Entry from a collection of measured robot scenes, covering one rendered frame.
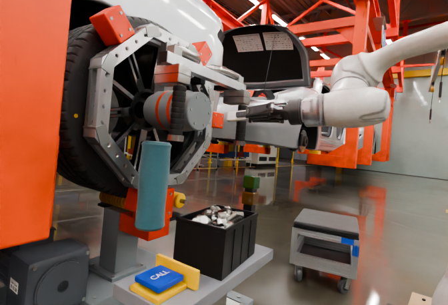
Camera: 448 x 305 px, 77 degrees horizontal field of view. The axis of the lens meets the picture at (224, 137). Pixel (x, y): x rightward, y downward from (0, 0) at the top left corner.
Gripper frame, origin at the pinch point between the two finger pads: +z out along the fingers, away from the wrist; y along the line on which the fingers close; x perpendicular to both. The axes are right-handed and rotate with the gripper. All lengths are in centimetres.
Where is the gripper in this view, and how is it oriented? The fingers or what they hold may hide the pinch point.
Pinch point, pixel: (237, 116)
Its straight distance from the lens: 89.2
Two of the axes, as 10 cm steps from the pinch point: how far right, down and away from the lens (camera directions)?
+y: -4.3, -2.6, -8.6
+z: -9.0, 0.3, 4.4
